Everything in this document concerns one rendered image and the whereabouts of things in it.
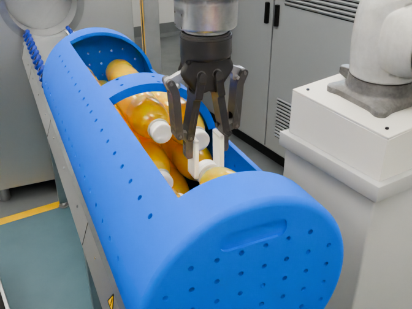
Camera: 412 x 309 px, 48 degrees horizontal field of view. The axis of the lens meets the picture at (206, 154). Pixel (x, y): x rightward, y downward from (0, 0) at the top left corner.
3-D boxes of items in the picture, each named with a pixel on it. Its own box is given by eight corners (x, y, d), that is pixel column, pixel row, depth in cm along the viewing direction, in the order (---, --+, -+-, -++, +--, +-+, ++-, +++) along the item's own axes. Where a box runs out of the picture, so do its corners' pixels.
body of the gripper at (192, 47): (221, 20, 71) (220, 78, 76) (168, 26, 68) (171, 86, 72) (244, 31, 65) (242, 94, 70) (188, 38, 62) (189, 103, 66)
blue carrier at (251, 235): (150, 118, 139) (143, 21, 126) (332, 339, 69) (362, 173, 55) (51, 135, 129) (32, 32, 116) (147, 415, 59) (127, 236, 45)
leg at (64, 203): (68, 202, 269) (51, 100, 239) (70, 207, 264) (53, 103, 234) (58, 204, 267) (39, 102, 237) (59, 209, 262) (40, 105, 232)
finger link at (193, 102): (209, 73, 68) (200, 73, 67) (195, 144, 72) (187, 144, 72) (198, 66, 71) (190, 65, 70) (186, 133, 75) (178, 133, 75)
